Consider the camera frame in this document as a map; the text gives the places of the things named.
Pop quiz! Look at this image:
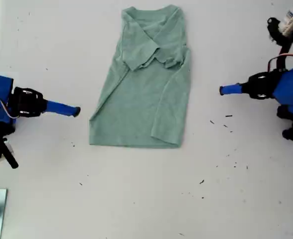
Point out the green t shirt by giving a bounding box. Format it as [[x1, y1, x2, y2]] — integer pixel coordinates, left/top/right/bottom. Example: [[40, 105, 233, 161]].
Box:
[[88, 4, 192, 149]]

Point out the black table clamp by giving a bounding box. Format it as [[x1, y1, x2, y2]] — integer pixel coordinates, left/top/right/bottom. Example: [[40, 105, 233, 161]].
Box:
[[0, 138, 19, 169], [266, 0, 293, 48]]

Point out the red white arm cable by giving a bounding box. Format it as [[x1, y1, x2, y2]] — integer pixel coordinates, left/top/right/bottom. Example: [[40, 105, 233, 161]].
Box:
[[268, 53, 293, 74], [0, 92, 15, 120]]

